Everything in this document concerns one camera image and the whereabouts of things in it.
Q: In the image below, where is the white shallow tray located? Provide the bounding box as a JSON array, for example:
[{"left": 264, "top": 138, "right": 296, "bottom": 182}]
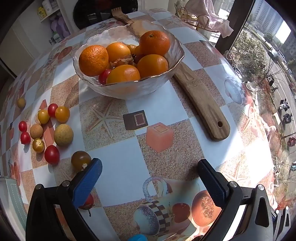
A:
[{"left": 0, "top": 177, "right": 28, "bottom": 234}]

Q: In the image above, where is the red cherry tomato with stem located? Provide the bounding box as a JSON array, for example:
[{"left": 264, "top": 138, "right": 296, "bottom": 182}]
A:
[{"left": 79, "top": 193, "right": 95, "bottom": 217}]

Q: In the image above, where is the pink cloth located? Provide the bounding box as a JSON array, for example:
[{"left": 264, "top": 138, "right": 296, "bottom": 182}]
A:
[{"left": 185, "top": 0, "right": 234, "bottom": 37}]

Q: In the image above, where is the dried physalis husk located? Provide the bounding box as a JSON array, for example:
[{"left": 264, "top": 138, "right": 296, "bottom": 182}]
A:
[{"left": 110, "top": 54, "right": 137, "bottom": 69}]

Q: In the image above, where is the smooth orange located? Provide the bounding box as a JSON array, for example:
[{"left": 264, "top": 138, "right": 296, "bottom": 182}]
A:
[
  {"left": 137, "top": 54, "right": 169, "bottom": 78},
  {"left": 106, "top": 42, "right": 131, "bottom": 62},
  {"left": 106, "top": 65, "right": 141, "bottom": 85}
]

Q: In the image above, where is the clear glass bowl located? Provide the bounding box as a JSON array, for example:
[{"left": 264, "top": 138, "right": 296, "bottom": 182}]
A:
[{"left": 73, "top": 20, "right": 185, "bottom": 100}]

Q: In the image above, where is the large tan longan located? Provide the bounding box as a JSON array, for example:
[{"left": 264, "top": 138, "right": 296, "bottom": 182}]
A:
[{"left": 54, "top": 123, "right": 74, "bottom": 146}]

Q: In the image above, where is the white bottle with green label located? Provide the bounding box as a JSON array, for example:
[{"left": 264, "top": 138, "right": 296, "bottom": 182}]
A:
[{"left": 49, "top": 31, "right": 62, "bottom": 44}]

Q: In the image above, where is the bumpy-skinned mandarin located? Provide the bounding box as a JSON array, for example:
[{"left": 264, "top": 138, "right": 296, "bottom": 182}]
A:
[
  {"left": 139, "top": 30, "right": 171, "bottom": 56},
  {"left": 79, "top": 45, "right": 109, "bottom": 77}
]

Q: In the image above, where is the dark brown cherry tomato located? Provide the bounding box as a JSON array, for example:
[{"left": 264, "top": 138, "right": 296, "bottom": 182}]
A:
[{"left": 71, "top": 150, "right": 92, "bottom": 171}]

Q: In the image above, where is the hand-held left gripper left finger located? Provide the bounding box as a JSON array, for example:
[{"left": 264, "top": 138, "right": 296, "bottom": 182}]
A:
[{"left": 25, "top": 158, "right": 103, "bottom": 241}]

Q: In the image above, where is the long wooden board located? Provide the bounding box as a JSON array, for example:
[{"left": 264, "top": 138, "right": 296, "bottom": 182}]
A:
[{"left": 111, "top": 8, "right": 230, "bottom": 142}]

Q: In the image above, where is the white washing machine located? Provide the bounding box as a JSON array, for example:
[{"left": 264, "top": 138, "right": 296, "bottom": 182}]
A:
[{"left": 73, "top": 0, "right": 138, "bottom": 30}]

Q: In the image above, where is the yellow cherry tomato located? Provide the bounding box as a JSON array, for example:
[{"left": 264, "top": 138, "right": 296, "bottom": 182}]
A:
[
  {"left": 37, "top": 109, "right": 50, "bottom": 124},
  {"left": 32, "top": 138, "right": 45, "bottom": 153}
]

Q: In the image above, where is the dark window frame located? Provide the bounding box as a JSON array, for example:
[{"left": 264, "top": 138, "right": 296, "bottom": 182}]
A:
[{"left": 216, "top": 0, "right": 256, "bottom": 52}]

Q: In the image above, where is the purple detergent bottle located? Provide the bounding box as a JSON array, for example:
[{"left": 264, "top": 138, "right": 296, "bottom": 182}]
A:
[
  {"left": 50, "top": 16, "right": 61, "bottom": 35},
  {"left": 58, "top": 15, "right": 70, "bottom": 39}
]

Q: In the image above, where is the orange cherry tomato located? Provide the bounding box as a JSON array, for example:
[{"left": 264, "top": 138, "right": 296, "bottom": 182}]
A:
[{"left": 55, "top": 106, "right": 70, "bottom": 123}]

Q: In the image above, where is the gold wire rack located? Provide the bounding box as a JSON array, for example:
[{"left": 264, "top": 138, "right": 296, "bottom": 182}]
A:
[{"left": 174, "top": 3, "right": 222, "bottom": 32}]

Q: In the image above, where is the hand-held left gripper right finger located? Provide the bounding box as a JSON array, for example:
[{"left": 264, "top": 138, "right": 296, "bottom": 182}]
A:
[{"left": 197, "top": 159, "right": 275, "bottom": 241}]

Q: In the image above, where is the white plastic bottle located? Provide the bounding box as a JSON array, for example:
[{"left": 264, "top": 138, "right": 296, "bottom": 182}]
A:
[{"left": 42, "top": 0, "right": 53, "bottom": 13}]

